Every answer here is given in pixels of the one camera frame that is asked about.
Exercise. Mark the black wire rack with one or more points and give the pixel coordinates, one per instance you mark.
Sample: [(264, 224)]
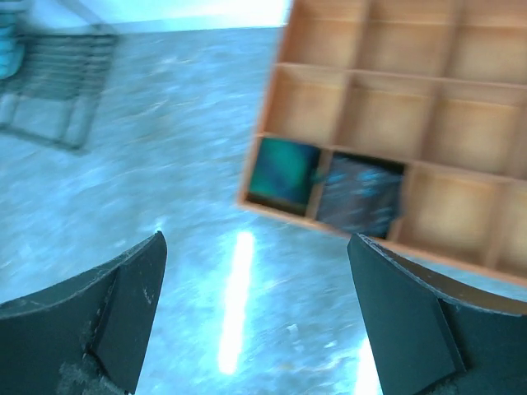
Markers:
[(53, 97)]

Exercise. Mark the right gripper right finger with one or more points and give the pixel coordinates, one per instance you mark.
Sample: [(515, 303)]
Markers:
[(431, 334)]

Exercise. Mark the orange compartment tray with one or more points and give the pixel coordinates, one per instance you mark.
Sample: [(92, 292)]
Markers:
[(438, 86)]

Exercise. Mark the green tie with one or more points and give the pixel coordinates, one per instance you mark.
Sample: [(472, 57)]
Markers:
[(284, 175)]

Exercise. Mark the brown floral tie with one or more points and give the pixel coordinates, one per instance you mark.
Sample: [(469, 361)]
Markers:
[(361, 195)]

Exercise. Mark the light blue lower cup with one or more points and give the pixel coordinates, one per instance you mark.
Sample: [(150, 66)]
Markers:
[(13, 17)]

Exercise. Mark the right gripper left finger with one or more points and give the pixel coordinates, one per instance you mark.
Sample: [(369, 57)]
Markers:
[(88, 334)]

